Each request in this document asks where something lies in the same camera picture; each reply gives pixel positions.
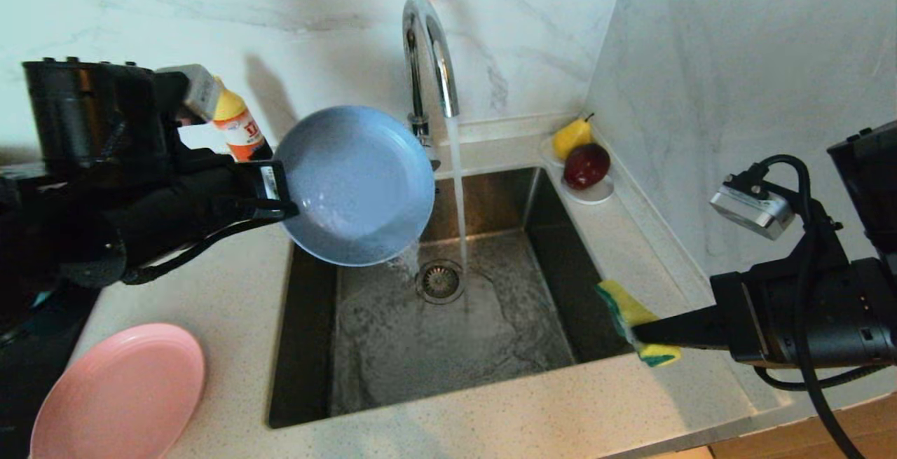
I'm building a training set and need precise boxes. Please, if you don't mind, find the black induction cooktop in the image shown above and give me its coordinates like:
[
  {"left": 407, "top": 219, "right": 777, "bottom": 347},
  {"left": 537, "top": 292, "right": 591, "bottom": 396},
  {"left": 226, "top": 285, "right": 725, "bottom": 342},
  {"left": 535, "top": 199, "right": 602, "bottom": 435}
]
[{"left": 0, "top": 284, "right": 99, "bottom": 459}]

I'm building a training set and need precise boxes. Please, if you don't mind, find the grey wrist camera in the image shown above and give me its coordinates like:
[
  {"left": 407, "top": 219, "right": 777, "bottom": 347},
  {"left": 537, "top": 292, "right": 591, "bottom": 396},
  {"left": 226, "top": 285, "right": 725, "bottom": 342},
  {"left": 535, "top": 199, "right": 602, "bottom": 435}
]
[
  {"left": 158, "top": 64, "right": 224, "bottom": 123},
  {"left": 710, "top": 172, "right": 796, "bottom": 241}
]

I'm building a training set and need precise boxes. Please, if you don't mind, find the wooden cabinet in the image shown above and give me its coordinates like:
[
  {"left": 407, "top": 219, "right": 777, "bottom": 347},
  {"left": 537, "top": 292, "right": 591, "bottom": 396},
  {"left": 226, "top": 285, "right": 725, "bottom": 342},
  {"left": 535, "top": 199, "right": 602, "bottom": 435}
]
[{"left": 708, "top": 396, "right": 897, "bottom": 459}]

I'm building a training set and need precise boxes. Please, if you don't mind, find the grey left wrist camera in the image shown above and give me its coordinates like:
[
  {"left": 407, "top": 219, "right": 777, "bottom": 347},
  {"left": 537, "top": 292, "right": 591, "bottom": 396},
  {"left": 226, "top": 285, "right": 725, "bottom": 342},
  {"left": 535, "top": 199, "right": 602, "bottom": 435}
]
[{"left": 158, "top": 64, "right": 224, "bottom": 123}]

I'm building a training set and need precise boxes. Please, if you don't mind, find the stainless steel sink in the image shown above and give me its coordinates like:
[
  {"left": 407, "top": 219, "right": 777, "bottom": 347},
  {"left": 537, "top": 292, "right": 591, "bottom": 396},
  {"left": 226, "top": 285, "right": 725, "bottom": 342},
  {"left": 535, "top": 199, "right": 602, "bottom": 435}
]
[{"left": 268, "top": 167, "right": 640, "bottom": 430}]

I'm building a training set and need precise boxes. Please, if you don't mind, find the running water stream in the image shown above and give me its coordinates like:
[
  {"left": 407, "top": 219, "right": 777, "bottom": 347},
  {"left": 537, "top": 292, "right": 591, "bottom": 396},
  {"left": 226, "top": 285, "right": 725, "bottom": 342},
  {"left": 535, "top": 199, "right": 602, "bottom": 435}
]
[{"left": 447, "top": 117, "right": 472, "bottom": 274}]

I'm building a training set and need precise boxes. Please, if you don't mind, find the yellow pear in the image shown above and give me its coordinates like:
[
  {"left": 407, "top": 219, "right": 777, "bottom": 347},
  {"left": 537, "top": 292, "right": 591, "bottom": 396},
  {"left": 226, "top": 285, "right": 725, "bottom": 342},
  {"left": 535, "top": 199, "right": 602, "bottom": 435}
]
[{"left": 552, "top": 114, "right": 594, "bottom": 162}]

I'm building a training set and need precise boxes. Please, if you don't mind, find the dark red apple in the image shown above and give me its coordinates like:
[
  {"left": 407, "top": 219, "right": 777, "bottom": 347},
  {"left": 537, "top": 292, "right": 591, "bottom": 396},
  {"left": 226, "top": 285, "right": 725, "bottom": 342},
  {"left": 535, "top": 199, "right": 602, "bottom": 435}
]
[{"left": 562, "top": 143, "right": 610, "bottom": 191}]

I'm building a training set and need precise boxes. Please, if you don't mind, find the small white dish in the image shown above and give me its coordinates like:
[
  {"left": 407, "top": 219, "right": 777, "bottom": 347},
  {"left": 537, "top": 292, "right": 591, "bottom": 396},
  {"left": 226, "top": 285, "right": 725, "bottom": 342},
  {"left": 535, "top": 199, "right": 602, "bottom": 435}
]
[
  {"left": 538, "top": 135, "right": 565, "bottom": 167},
  {"left": 561, "top": 175, "right": 615, "bottom": 205}
]

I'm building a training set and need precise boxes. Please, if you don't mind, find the blue plastic plate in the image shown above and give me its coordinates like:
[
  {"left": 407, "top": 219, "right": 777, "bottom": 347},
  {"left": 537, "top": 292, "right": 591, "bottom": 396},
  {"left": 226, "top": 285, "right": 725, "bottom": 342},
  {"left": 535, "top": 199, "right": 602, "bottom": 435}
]
[{"left": 273, "top": 105, "right": 437, "bottom": 267}]

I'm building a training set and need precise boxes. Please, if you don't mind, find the metal sink drain strainer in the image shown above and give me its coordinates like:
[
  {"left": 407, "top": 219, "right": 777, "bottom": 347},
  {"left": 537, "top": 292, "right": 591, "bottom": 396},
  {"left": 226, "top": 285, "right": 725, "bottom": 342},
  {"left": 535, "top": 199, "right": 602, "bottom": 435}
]
[{"left": 415, "top": 260, "right": 465, "bottom": 306}]

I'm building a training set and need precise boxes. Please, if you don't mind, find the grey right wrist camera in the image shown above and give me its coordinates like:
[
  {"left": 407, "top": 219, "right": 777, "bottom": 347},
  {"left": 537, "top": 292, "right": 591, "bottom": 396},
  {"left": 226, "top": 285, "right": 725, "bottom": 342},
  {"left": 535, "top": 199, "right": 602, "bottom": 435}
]
[{"left": 710, "top": 172, "right": 796, "bottom": 241}]

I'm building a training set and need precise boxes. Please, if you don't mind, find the pink plastic plate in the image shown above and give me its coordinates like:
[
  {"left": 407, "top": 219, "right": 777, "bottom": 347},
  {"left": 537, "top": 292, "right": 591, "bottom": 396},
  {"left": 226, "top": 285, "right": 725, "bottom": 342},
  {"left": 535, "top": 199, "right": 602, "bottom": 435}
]
[{"left": 29, "top": 324, "right": 205, "bottom": 459}]

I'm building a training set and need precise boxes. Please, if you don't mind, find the chrome faucet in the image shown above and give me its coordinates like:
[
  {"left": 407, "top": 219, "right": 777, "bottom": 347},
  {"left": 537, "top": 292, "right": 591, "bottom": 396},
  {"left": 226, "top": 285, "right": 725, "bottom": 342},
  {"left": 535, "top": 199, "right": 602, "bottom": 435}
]
[{"left": 403, "top": 0, "right": 460, "bottom": 171}]

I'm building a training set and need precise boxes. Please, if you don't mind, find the yellow orange dish soap bottle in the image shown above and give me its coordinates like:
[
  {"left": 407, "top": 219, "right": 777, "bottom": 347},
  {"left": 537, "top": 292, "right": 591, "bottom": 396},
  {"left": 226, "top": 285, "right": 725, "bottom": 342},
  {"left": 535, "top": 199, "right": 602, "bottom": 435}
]
[{"left": 210, "top": 77, "right": 274, "bottom": 163}]

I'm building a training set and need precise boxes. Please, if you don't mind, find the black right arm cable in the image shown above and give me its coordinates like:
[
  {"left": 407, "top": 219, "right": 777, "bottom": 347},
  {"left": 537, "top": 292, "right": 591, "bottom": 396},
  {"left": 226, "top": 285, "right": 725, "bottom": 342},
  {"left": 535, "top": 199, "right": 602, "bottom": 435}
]
[{"left": 750, "top": 155, "right": 897, "bottom": 459}]

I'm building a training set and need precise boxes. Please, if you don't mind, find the yellow fish-shaped sponge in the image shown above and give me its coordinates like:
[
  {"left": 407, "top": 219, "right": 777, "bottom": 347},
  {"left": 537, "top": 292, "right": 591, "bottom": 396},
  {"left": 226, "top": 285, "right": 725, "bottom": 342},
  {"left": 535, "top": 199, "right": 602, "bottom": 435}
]
[{"left": 596, "top": 279, "right": 682, "bottom": 367}]

